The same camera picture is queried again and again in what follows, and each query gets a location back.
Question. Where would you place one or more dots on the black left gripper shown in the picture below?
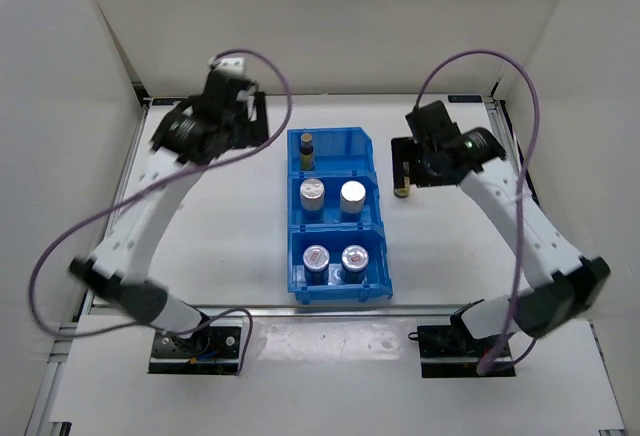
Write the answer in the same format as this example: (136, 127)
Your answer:
(258, 127)

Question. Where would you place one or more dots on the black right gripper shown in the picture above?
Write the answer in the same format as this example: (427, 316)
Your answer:
(403, 150)

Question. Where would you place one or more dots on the yellow label bottle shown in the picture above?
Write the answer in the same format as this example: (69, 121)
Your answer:
(307, 161)
(402, 191)

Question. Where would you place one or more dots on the white bead jar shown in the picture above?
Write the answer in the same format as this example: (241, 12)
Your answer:
(352, 198)
(312, 198)

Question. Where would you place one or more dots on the sauce jar white lid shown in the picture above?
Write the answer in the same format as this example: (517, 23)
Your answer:
(354, 262)
(316, 261)

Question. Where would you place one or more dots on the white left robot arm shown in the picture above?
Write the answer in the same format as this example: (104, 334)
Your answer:
(117, 270)

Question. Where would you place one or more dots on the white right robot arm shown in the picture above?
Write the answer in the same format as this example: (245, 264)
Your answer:
(562, 282)

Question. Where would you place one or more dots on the blue three-compartment plastic bin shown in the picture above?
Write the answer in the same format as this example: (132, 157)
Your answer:
(341, 155)

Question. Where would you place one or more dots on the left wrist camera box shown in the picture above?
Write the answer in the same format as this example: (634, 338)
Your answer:
(234, 66)

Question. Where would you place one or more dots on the right side aluminium rail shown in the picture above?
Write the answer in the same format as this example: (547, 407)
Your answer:
(520, 220)

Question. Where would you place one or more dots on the left side aluminium rail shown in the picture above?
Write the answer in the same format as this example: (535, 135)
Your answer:
(87, 302)

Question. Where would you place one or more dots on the aluminium table edge rail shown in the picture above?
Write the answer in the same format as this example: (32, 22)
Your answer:
(302, 311)

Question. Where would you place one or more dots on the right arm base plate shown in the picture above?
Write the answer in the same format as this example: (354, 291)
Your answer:
(445, 355)

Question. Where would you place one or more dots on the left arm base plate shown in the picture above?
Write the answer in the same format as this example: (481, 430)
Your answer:
(217, 351)

